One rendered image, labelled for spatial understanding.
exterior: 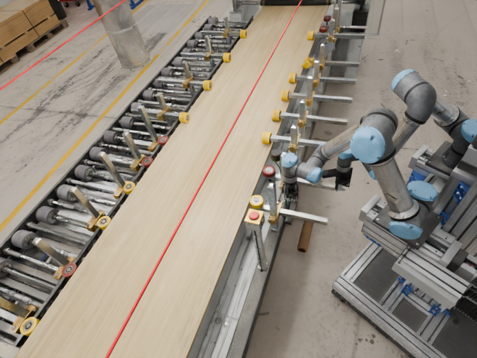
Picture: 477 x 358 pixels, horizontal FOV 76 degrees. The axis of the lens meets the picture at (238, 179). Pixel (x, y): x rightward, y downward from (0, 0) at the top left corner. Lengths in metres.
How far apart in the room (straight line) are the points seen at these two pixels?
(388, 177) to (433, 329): 1.32
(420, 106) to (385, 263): 1.29
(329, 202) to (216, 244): 1.50
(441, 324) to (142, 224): 1.90
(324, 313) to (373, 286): 0.40
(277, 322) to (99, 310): 1.25
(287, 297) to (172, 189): 1.19
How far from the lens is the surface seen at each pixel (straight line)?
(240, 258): 1.93
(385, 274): 2.41
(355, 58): 4.24
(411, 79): 1.56
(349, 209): 2.90
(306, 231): 2.63
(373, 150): 1.12
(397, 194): 1.28
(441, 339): 2.37
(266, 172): 1.93
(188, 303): 1.59
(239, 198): 1.82
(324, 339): 2.41
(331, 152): 1.44
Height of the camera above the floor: 2.34
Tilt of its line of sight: 49 degrees down
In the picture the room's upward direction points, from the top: 12 degrees counter-clockwise
